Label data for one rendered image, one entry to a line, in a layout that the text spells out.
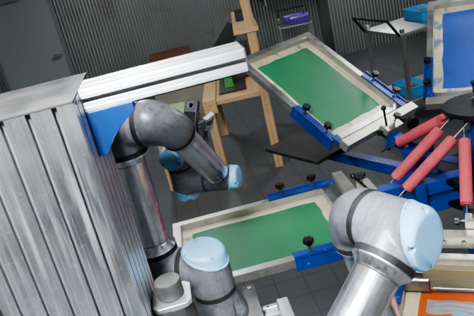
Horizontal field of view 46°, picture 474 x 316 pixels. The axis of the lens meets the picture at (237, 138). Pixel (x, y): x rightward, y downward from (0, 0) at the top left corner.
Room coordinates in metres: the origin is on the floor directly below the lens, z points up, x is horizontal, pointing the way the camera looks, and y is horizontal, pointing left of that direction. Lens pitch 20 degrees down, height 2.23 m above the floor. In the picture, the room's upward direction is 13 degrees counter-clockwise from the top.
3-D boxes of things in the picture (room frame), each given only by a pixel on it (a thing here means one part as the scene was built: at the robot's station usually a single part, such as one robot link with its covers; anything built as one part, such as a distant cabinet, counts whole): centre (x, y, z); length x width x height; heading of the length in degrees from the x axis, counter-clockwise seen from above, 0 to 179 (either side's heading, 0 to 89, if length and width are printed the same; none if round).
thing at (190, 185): (1.60, 0.17, 1.55); 0.11 x 0.08 x 0.11; 70
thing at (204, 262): (1.31, 0.16, 1.42); 0.13 x 0.12 x 0.14; 70
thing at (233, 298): (1.31, 0.15, 1.31); 0.15 x 0.15 x 0.10
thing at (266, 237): (2.21, -0.15, 1.05); 1.08 x 0.61 x 0.23; 93
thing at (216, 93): (5.81, 0.14, 0.91); 1.41 x 1.26 x 1.82; 0
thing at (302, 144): (2.82, -0.69, 0.91); 1.34 x 0.41 x 0.08; 33
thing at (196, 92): (8.27, 0.68, 0.35); 2.04 x 0.67 x 0.70; 5
